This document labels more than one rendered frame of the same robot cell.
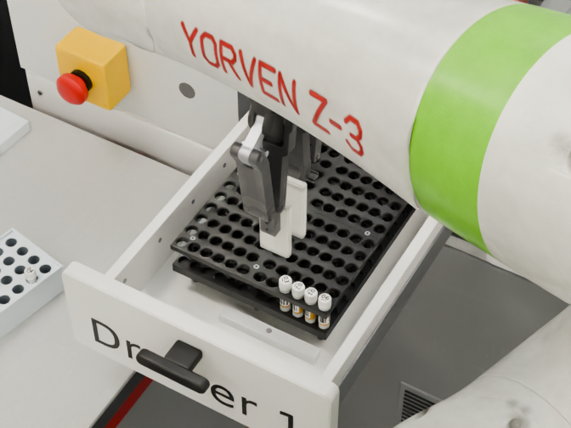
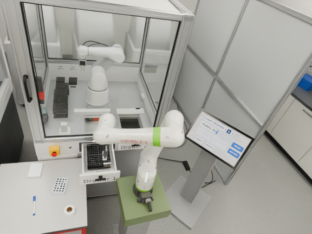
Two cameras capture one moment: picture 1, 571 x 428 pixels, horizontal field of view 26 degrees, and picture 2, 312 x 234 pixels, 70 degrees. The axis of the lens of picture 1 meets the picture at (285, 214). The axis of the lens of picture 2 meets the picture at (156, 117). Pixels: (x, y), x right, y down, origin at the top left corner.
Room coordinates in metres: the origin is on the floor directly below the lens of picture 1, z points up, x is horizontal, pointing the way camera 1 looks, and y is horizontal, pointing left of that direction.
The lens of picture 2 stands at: (-0.11, 0.67, 2.33)
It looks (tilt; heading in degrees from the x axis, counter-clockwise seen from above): 39 degrees down; 306
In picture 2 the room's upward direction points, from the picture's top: 14 degrees clockwise
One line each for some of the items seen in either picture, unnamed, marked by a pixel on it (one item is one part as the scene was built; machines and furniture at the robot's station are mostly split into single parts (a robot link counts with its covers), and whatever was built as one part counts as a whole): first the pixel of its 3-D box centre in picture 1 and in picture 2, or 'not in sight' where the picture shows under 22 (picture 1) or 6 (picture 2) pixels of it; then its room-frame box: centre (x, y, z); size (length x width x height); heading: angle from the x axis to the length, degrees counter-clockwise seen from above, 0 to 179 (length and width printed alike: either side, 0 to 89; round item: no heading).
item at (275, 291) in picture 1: (251, 274); (99, 164); (0.77, 0.03, 0.90); 0.18 x 0.02 x 0.01; 60
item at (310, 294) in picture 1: (310, 306); not in sight; (0.73, -0.02, 0.89); 0.01 x 0.01 x 0.05
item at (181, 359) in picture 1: (179, 361); (100, 178); (0.66, 0.10, 0.91); 0.07 x 0.04 x 0.01; 60
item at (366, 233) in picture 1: (302, 227); (98, 156); (0.86, -0.02, 0.87); 0.22 x 0.18 x 0.06; 150
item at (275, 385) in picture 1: (197, 361); (100, 177); (0.68, 0.08, 0.87); 0.29 x 0.02 x 0.11; 60
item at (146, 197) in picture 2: not in sight; (145, 193); (0.37, -0.08, 0.89); 0.26 x 0.15 x 0.06; 149
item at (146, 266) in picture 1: (307, 224); (98, 156); (0.86, -0.02, 0.86); 0.40 x 0.26 x 0.06; 150
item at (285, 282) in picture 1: (285, 295); not in sight; (0.75, 0.00, 0.89); 0.01 x 0.01 x 0.05
